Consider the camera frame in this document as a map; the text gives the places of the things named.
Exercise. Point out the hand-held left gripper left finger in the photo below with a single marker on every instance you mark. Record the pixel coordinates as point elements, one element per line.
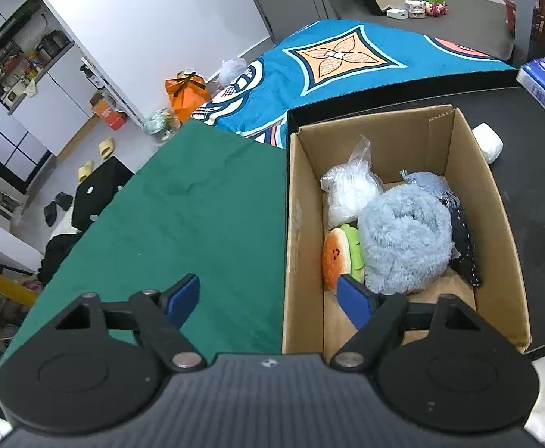
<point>184,296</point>

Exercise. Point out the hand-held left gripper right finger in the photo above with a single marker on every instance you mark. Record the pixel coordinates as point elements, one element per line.
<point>354,301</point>

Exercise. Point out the burger plush toy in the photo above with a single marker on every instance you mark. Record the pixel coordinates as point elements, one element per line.
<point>338,256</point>

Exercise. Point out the brown cardboard box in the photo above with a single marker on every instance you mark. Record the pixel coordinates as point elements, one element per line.
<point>305,242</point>

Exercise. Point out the fluffy light blue plush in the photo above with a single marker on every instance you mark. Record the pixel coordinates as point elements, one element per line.
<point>403,238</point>

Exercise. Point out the clear plastic bag white filling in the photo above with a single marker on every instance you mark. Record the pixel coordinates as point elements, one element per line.
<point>347,191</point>

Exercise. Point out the black dotted soft pouch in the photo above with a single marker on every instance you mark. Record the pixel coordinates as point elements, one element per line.
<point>464,247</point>

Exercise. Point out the blue crochet toy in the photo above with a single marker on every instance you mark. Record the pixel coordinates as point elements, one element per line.
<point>433,184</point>

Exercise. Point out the white roll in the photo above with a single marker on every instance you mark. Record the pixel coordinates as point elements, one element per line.
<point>488,142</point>

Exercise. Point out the green cloth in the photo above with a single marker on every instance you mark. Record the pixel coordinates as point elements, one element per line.
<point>184,214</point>

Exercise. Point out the dark clothing pile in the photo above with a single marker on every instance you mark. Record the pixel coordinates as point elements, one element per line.
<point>60,254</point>

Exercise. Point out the red and white cup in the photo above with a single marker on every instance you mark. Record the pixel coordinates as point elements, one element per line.
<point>508,7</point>

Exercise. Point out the black stool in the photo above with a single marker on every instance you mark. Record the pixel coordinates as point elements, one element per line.
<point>100,191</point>

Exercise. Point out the pair of black slippers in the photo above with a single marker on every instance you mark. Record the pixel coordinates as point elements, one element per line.
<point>58,207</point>

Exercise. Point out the yellow slipper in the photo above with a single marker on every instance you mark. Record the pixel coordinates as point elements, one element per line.
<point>86,171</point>
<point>106,148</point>

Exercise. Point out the clear bag with green contents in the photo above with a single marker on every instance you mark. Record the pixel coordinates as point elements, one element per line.
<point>163,126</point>

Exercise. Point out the small red figurine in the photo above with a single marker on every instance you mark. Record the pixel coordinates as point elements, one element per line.
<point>436,8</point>

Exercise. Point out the yellow bar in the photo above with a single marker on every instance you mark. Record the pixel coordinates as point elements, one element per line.
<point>2,282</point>

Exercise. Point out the orange cardboard carton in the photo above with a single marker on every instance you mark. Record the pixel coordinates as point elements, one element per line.
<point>110,114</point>

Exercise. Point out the orange bag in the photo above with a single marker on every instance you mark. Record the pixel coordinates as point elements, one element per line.
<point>186,98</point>

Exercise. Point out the white charger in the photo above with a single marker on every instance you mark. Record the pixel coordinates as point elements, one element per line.
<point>397,14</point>

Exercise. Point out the blue patterned blanket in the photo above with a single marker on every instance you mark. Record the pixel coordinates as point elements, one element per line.
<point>347,65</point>

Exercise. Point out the white cabinet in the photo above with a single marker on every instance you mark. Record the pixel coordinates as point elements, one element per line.
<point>53,102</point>

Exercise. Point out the grey post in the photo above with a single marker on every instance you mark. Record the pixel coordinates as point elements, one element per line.
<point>524,9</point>

